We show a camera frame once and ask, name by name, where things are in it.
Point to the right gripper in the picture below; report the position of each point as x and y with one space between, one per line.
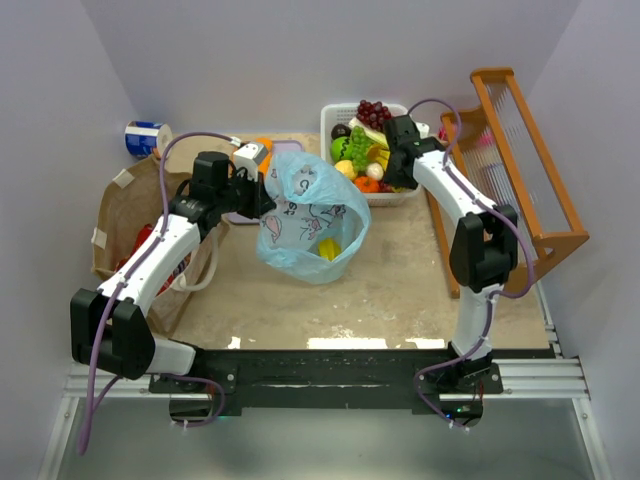
400 173

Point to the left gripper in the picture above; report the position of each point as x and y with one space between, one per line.
258 197

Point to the yellow bell pepper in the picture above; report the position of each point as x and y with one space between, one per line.
379 154

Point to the white mushroom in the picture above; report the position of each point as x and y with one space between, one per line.
375 171

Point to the green grape bunch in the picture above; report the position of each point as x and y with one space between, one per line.
360 144

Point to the blue plastic bag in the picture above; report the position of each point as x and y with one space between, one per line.
314 201

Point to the small orange pumpkin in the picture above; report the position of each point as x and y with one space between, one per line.
367 185

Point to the red snack packet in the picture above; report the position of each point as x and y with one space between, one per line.
141 238

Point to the brown paper grocery bag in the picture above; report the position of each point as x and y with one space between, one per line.
130 203

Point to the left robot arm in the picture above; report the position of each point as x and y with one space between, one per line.
109 330

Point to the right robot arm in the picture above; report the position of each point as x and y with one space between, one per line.
484 249

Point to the white daikon radish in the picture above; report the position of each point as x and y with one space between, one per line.
375 136

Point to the orange sweet potato right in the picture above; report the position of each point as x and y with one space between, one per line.
263 160

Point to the purple grape bunch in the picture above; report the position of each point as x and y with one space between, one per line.
373 114

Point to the lavender cutting board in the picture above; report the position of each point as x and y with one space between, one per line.
275 147

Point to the yellow lemon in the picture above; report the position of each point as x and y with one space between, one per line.
346 167

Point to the dark mangosteen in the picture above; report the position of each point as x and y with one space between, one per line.
340 130

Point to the white plastic basket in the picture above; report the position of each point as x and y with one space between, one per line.
342 113

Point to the wooden rack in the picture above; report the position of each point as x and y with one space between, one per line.
501 151

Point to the toilet paper roll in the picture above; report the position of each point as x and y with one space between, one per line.
143 139

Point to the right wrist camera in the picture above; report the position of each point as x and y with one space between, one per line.
423 129

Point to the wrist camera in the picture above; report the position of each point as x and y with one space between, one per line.
244 157
423 129

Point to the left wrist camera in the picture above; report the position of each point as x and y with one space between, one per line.
244 157

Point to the black base frame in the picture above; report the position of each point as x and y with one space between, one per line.
227 382

